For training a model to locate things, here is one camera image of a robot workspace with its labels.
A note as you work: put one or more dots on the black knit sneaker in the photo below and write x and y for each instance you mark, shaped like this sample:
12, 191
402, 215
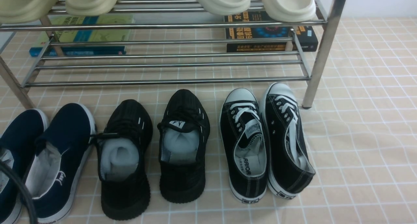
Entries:
121, 148
184, 132

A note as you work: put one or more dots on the steel shoe rack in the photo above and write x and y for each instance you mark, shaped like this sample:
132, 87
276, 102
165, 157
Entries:
52, 51

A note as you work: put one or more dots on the black canvas sneaker left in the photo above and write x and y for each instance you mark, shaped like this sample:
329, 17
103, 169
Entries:
244, 145

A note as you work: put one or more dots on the black canvas sneaker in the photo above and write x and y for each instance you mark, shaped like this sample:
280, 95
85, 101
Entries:
289, 169
244, 145

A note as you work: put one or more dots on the black canvas sneaker right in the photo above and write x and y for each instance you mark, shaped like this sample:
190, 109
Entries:
289, 169

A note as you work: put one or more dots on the cream slipper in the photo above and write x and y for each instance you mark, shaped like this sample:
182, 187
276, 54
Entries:
290, 10
225, 7

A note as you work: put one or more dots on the green blue book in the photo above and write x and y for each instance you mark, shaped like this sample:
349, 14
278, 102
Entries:
102, 35

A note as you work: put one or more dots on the black yellow book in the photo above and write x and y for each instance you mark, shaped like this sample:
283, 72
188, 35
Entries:
265, 39

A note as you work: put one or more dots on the cream slipper far right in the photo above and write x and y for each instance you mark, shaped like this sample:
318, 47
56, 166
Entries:
290, 10

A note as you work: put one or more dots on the beige checked floor cloth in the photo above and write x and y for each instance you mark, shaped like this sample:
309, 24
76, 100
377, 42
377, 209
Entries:
361, 133

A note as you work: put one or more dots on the navy slip-on shoe right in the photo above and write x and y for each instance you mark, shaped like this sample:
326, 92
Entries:
60, 156

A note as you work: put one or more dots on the navy slip-on shoe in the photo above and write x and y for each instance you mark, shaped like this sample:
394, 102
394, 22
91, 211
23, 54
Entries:
60, 156
17, 151

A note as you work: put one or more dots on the green slipper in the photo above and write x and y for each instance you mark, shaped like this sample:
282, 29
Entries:
23, 11
89, 7

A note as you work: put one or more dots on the navy slip-on shoe left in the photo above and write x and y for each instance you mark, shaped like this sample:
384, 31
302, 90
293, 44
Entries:
17, 151

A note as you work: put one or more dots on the green slipper far left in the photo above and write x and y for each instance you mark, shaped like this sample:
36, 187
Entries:
23, 11

